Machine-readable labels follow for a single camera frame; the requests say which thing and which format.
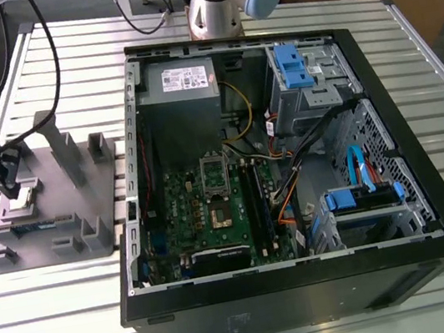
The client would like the silver CPU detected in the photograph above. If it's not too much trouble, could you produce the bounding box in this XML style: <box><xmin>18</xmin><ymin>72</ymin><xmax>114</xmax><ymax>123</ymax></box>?
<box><xmin>5</xmin><ymin>186</ymin><xmax>38</xmax><ymax>212</ymax></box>

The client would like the yellow wire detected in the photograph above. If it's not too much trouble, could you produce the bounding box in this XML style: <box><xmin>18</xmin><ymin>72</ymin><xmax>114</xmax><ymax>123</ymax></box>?
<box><xmin>214</xmin><ymin>76</ymin><xmax>260</xmax><ymax>145</ymax></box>

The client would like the grey parts rack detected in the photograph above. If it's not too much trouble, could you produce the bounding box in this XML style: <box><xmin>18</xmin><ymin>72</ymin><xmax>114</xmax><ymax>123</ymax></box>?
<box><xmin>0</xmin><ymin>99</ymin><xmax>134</xmax><ymax>274</ymax></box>

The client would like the red data wire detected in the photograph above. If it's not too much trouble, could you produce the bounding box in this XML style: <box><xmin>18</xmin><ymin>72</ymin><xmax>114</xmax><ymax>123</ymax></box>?
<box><xmin>355</xmin><ymin>156</ymin><xmax>383</xmax><ymax>193</ymax></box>

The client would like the hard disk in blue carrier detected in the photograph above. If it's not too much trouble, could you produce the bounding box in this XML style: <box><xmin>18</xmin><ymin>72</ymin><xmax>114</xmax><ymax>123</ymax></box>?
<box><xmin>321</xmin><ymin>179</ymin><xmax>407</xmax><ymax>219</ymax></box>

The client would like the black graphics card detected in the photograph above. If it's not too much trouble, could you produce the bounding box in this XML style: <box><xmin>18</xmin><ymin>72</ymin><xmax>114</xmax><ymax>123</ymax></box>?
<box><xmin>187</xmin><ymin>240</ymin><xmax>255</xmax><ymax>279</ymax></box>

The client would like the metal socket cover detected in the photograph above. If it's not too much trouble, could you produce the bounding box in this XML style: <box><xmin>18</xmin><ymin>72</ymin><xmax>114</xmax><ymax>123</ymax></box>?
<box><xmin>196</xmin><ymin>151</ymin><xmax>235</xmax><ymax>203</ymax></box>

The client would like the silver disk bay with latch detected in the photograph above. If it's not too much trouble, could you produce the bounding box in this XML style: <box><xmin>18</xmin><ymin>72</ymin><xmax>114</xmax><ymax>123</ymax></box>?
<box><xmin>258</xmin><ymin>29</ymin><xmax>370</xmax><ymax>139</ymax></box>

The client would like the green Dell motherboard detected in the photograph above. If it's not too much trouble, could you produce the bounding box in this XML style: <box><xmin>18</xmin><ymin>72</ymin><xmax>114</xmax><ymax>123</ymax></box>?
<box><xmin>130</xmin><ymin>139</ymin><xmax>301</xmax><ymax>287</ymax></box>

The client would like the black PC case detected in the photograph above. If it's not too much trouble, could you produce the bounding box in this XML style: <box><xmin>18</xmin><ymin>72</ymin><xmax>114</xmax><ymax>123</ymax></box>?
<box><xmin>77</xmin><ymin>0</ymin><xmax>444</xmax><ymax>333</ymax></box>

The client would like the red black twisted wire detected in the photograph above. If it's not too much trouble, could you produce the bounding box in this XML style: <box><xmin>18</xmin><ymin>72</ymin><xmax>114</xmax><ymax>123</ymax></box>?
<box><xmin>134</xmin><ymin>130</ymin><xmax>158</xmax><ymax>213</ymax></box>

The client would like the black RAM slot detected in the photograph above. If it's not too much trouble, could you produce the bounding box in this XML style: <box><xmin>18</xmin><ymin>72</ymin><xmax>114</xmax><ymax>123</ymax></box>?
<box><xmin>242</xmin><ymin>159</ymin><xmax>271</xmax><ymax>255</ymax></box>
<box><xmin>246</xmin><ymin>158</ymin><xmax>276</xmax><ymax>255</ymax></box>
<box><xmin>238</xmin><ymin>159</ymin><xmax>267</xmax><ymax>256</ymax></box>

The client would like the thick black wire bundle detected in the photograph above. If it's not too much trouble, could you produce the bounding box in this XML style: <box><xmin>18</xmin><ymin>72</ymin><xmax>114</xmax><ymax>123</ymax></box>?
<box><xmin>276</xmin><ymin>96</ymin><xmax>376</xmax><ymax>174</ymax></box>

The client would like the orange wire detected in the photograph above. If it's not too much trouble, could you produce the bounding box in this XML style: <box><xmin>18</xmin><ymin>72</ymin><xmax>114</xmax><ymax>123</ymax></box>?
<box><xmin>268</xmin><ymin>165</ymin><xmax>312</xmax><ymax>230</ymax></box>

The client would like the RAM stick with blue label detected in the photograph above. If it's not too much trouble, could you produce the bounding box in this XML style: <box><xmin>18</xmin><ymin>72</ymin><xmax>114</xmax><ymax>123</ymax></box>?
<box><xmin>0</xmin><ymin>213</ymin><xmax>76</xmax><ymax>237</ymax></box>

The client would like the blue plastic bay latch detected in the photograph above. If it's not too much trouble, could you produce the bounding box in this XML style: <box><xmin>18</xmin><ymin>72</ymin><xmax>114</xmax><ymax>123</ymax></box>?
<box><xmin>272</xmin><ymin>40</ymin><xmax>317</xmax><ymax>94</ymax></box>

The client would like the black camera cable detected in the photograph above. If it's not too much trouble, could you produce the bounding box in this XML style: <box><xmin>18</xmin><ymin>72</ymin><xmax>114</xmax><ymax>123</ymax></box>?
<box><xmin>0</xmin><ymin>0</ymin><xmax>73</xmax><ymax>150</ymax></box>

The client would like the grey power supply unit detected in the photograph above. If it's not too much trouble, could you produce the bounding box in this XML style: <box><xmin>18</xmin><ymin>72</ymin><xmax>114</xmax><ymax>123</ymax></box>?
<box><xmin>130</xmin><ymin>52</ymin><xmax>231</xmax><ymax>165</ymax></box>

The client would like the blue data wire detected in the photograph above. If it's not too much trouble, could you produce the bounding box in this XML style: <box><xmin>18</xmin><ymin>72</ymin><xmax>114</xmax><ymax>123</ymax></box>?
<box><xmin>344</xmin><ymin>141</ymin><xmax>380</xmax><ymax>196</ymax></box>

